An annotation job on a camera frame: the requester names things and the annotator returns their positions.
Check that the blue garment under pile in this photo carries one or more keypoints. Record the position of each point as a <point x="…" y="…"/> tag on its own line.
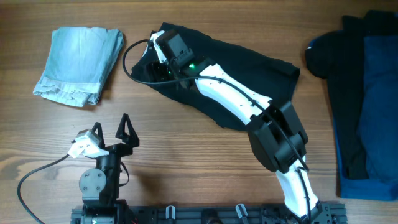
<point x="377" y="127"/>

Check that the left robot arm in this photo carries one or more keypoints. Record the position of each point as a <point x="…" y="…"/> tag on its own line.
<point x="100" y="185"/>

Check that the black shorts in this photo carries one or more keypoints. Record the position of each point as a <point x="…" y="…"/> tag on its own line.
<point x="270" y="77"/>

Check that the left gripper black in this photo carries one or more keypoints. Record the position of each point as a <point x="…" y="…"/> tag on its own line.
<point x="125" y="149"/>

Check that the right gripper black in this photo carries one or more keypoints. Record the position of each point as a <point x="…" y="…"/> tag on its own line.
<point x="155" y="70"/>

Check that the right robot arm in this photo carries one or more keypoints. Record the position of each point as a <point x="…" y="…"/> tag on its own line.
<point x="275" y="133"/>

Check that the folded light blue jeans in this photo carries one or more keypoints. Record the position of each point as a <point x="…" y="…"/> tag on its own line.
<point x="79" y="62"/>

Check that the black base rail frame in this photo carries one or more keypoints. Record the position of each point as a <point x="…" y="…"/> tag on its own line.
<point x="329" y="213"/>

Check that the dark navy folded garment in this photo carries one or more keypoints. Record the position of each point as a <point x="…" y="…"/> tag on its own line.
<point x="338" y="57"/>

